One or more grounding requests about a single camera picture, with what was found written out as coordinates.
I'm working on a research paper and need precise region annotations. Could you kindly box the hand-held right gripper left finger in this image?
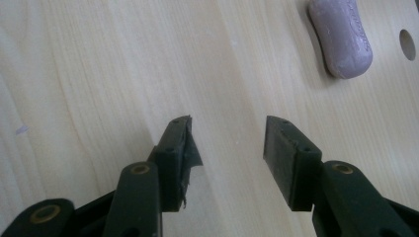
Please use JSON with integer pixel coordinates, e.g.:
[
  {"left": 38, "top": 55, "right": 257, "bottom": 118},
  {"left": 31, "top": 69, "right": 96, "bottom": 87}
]
[{"left": 146, "top": 115, "right": 204, "bottom": 212}]

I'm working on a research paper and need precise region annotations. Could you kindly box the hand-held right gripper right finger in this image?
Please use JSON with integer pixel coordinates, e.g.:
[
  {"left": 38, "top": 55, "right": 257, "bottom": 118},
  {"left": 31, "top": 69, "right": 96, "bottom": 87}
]
[{"left": 262, "top": 115, "right": 324, "bottom": 212}]

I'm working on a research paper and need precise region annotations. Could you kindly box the purple soap bar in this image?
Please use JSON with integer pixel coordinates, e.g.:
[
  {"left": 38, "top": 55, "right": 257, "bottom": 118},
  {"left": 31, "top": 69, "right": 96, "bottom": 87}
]
[{"left": 307, "top": 0, "right": 375, "bottom": 80}]

